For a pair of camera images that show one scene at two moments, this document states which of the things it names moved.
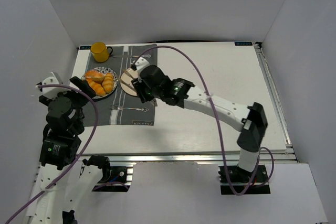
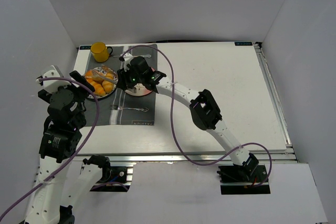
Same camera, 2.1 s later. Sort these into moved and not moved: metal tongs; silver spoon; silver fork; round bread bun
Moved: metal tongs
Not moved: round bread bun; silver spoon; silver fork
